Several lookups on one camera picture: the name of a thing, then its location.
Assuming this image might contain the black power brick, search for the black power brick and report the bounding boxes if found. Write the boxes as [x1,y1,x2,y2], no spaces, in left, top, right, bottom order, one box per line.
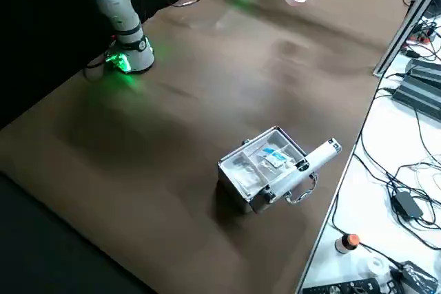
[392,78,441,123]
[406,59,441,85]

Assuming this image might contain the black pouch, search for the black pouch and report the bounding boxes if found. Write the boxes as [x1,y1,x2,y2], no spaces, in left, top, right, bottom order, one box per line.
[399,261,441,294]

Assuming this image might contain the open aluminium case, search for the open aluminium case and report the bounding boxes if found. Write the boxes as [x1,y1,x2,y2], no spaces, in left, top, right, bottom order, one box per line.
[216,125,344,216]

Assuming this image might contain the black laptop adapter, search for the black laptop adapter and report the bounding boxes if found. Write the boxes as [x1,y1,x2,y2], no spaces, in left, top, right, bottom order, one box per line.
[392,189,425,220]

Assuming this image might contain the black control device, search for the black control device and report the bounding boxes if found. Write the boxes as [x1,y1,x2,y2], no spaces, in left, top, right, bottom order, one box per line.
[301,275,392,294]

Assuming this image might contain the white tape roll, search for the white tape roll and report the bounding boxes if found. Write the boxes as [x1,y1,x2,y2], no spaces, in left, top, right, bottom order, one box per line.
[365,255,389,278]

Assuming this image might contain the orange capped bottle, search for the orange capped bottle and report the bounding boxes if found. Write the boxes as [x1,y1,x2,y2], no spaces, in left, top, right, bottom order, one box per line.
[334,233,361,255]

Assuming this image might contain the clear plastic packet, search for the clear plastic packet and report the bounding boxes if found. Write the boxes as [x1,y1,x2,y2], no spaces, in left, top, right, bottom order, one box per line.
[223,154,265,187]

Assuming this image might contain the usb hub with plugs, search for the usb hub with plugs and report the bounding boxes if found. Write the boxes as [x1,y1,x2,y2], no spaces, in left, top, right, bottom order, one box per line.
[407,28,435,46]

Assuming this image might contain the aluminium frame post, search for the aluminium frame post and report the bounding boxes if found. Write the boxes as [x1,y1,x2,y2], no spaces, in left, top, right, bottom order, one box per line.
[372,0,441,77]

